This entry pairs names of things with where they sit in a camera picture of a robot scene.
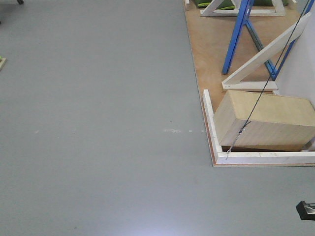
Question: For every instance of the far white triangular brace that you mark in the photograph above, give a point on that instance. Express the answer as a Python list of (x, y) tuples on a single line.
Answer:
[(243, 6)]

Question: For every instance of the green sandbag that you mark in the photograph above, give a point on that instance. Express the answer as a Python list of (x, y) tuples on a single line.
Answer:
[(225, 5), (267, 3)]

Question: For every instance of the white triangular support brace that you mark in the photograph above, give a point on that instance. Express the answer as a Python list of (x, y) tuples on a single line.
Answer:
[(235, 80)]

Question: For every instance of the blue door frame brace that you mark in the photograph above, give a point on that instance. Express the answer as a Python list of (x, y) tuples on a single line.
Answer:
[(244, 20)]

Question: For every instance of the light wooden box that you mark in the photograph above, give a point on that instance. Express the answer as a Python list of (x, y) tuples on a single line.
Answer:
[(250, 120)]

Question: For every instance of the plywood base platform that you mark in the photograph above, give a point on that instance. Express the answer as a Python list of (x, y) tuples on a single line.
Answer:
[(209, 39)]

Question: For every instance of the black gripper body corner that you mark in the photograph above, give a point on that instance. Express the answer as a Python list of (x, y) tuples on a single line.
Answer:
[(306, 211)]

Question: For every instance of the white wooden border rail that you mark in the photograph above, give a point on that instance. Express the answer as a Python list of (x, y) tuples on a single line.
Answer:
[(222, 158)]

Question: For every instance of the wooden board with green edge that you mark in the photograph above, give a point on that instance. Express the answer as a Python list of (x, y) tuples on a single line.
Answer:
[(2, 62)]

